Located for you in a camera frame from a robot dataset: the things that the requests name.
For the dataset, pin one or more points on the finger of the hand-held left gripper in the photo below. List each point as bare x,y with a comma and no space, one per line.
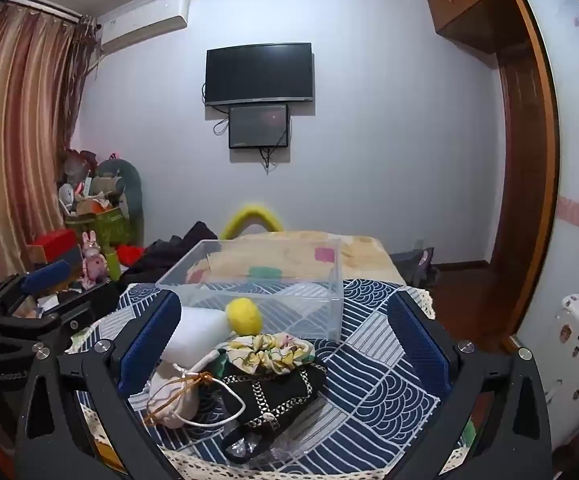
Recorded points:
47,276
87,305

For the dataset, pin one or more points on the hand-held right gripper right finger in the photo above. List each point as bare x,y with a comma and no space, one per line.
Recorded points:
419,347

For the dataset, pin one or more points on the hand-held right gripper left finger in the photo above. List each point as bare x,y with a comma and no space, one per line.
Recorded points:
148,347

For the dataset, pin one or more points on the white foam block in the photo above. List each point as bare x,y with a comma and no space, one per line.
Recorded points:
194,335

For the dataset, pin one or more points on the yellow plush ball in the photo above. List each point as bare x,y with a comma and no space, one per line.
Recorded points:
244,316

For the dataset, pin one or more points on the yellow floral scrunchie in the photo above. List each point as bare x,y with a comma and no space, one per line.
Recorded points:
269,352

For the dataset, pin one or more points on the black patterned cloth pouch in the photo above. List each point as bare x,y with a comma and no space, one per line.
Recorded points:
274,400

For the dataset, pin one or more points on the clear plastic box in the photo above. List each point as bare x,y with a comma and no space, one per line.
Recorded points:
269,280

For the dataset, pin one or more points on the red box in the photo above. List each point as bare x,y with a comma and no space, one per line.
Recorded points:
52,247

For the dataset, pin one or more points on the pink bunny plush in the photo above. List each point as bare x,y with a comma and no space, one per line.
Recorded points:
93,262

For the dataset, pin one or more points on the green bottle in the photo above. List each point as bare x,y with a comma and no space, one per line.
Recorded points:
114,265

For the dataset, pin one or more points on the blue wave patterned tablecloth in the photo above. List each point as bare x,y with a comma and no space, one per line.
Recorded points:
369,375

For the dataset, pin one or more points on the red cloth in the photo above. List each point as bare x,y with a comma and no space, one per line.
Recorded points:
130,256

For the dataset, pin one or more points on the green cardboard box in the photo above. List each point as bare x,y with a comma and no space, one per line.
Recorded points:
104,227

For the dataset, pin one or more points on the dark bag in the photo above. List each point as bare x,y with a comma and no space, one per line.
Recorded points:
417,265

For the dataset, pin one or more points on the black clothing pile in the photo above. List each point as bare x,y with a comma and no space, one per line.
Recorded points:
169,255

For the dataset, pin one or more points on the bed with patterned blanket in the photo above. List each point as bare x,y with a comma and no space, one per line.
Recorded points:
364,255

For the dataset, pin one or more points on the grey green plush toy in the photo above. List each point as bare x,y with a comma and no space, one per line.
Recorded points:
124,185

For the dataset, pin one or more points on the striped brown curtain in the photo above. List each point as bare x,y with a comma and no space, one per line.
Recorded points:
14,135

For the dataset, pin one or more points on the yellow arched plush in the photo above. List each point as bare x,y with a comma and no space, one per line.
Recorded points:
229,222

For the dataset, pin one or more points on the white cabinet with stickers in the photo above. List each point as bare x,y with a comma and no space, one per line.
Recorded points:
577,360

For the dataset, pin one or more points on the white air conditioner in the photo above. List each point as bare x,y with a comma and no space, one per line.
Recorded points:
144,22

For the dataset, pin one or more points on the small black wall monitor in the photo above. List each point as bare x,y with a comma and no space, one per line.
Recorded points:
259,126

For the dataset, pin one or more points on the black wall television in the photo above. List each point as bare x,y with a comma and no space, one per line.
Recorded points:
259,74

